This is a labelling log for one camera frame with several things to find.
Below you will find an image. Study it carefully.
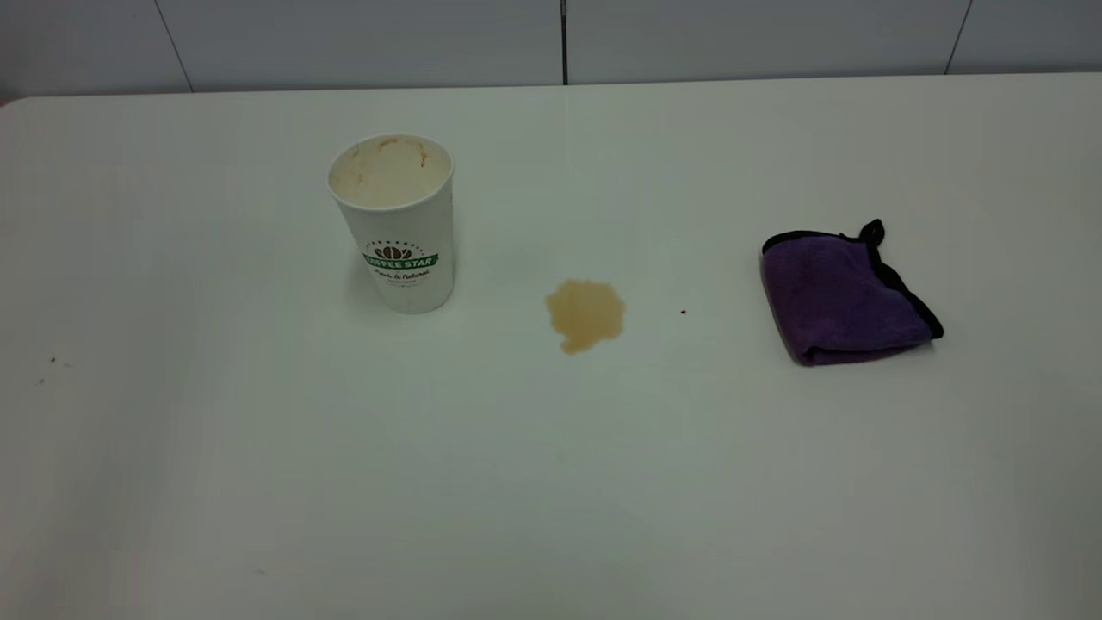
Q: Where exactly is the white paper coffee cup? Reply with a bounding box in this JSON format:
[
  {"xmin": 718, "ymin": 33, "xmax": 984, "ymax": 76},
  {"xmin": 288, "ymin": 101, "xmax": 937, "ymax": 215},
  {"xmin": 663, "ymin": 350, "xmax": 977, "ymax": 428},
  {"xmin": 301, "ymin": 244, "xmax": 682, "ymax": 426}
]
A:
[{"xmin": 326, "ymin": 133, "xmax": 455, "ymax": 315}]

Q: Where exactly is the purple microfiber cloth black trim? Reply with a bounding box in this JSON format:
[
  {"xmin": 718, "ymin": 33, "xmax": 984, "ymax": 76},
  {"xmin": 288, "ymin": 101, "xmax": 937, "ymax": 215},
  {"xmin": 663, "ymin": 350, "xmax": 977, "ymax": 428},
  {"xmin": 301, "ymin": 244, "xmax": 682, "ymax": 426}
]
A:
[{"xmin": 759, "ymin": 219, "xmax": 944, "ymax": 368}]

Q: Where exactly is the brown coffee spill puddle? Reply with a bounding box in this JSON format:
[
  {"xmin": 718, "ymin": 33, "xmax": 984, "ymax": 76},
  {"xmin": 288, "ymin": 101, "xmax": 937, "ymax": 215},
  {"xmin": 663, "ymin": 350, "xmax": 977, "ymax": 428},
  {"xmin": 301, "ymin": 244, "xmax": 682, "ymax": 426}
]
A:
[{"xmin": 544, "ymin": 279, "xmax": 626, "ymax": 356}]

